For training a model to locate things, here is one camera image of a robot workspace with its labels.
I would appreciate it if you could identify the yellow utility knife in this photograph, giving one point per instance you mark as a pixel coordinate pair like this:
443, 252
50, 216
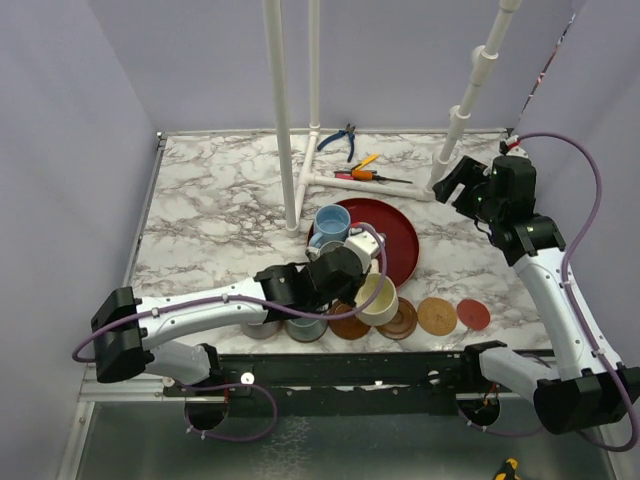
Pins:
364, 162

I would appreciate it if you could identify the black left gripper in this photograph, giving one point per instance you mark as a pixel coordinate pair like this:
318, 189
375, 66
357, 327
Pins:
351, 295

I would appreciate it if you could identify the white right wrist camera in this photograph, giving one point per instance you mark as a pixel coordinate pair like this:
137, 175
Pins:
511, 147

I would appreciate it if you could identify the woven rattan coaster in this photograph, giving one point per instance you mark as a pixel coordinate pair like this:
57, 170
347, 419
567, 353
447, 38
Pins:
437, 316

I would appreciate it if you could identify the yellow black tool handle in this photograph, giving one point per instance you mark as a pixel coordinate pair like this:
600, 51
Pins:
508, 470

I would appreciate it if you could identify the cream yellow mug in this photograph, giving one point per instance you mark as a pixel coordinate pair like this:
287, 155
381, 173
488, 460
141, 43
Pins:
383, 307

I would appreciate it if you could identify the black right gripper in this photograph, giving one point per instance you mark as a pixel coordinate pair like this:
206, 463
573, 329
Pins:
468, 172

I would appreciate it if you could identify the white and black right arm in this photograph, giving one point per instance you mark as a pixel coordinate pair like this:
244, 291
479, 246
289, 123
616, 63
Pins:
589, 383

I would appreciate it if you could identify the orange handled screwdriver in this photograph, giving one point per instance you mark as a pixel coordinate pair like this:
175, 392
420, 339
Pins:
365, 175

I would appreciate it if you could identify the lilac mug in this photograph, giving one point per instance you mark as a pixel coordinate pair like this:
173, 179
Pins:
260, 331

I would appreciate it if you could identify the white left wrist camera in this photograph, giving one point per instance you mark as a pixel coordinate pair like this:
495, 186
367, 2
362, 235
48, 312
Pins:
364, 245

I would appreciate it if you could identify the dark red round tray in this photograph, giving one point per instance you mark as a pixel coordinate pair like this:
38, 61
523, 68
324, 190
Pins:
401, 240

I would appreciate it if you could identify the black metal base rail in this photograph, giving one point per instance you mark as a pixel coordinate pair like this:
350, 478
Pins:
433, 383

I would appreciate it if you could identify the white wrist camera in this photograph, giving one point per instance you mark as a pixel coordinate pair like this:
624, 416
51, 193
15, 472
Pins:
511, 147
364, 245

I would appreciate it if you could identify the aluminium table edge strip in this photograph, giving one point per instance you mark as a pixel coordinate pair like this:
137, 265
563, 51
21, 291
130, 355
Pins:
142, 207

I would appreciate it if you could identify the light blue mug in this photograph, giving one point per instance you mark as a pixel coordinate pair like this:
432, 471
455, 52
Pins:
331, 223

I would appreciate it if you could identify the brown wooden coaster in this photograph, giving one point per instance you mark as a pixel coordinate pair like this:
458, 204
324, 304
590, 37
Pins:
350, 328
403, 324

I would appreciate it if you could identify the ribbed grey cup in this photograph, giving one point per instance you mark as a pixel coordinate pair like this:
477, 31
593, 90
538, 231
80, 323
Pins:
314, 253

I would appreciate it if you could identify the dark green mug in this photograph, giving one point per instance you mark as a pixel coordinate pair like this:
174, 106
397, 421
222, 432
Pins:
305, 330

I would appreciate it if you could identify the thin red round coaster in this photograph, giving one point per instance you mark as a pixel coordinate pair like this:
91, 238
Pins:
473, 314

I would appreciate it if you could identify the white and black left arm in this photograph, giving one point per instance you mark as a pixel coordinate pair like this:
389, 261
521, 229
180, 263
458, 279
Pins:
131, 335

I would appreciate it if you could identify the white PVC pipe frame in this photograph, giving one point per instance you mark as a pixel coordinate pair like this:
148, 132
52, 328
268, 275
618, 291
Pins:
294, 187

